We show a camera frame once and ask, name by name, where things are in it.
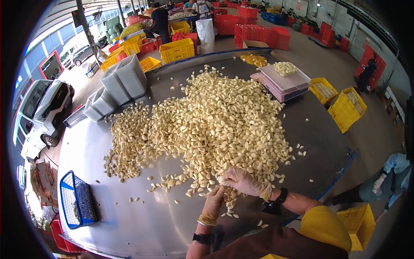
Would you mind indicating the person's left hand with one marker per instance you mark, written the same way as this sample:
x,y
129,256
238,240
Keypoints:
x,y
211,207

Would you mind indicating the person's right hand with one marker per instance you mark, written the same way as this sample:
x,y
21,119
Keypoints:
x,y
247,183

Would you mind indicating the person's right fingers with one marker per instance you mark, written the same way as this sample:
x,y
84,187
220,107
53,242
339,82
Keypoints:
x,y
228,179

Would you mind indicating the person's left fingers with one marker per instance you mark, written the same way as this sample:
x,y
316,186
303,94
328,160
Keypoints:
x,y
217,194

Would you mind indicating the handful of garlic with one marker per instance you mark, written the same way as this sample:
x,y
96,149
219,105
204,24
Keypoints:
x,y
231,196

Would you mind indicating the black wrist band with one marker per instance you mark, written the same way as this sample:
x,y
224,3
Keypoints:
x,y
204,238
276,201

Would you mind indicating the pile of peeled garlic cloves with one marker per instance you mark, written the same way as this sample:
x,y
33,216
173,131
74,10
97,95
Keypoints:
x,y
210,126

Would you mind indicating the person's body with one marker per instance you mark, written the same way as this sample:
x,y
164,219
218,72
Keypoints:
x,y
291,239

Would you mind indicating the pink weighing scale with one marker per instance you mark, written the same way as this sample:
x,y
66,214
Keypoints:
x,y
281,85

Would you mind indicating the yellow mesh basket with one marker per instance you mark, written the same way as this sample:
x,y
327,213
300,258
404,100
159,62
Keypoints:
x,y
254,60

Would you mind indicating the white tray of garlic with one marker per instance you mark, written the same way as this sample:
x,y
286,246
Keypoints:
x,y
285,69

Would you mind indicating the yellow crate with garlic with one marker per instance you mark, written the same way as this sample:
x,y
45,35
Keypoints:
x,y
347,108
323,90

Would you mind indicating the empty yellow crate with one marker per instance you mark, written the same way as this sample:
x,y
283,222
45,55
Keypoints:
x,y
357,225

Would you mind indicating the cardboard box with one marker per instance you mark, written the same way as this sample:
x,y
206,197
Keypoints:
x,y
255,44

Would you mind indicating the large yellow plastic crate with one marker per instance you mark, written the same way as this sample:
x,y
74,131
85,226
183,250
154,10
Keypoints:
x,y
177,50

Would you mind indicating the small yellow plastic crate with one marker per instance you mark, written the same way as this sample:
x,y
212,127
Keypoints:
x,y
150,63

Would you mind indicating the blue mesh basket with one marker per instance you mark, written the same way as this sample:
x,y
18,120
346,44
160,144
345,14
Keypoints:
x,y
77,200

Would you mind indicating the tall stack of white trays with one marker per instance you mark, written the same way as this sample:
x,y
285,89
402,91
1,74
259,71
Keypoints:
x,y
124,81

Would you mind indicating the low stack of white trays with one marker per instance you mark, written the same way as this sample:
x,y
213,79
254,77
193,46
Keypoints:
x,y
100,105

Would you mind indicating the stack of red crates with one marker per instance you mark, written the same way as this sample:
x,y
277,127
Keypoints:
x,y
262,36

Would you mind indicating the white sack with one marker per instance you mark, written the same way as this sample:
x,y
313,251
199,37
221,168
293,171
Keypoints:
x,y
205,34

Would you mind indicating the large red crate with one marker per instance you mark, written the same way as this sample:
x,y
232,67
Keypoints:
x,y
225,24

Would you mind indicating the silver car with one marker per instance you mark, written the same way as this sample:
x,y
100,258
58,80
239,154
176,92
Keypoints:
x,y
82,53

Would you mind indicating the white truck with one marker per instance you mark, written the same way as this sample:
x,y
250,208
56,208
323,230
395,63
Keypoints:
x,y
42,113

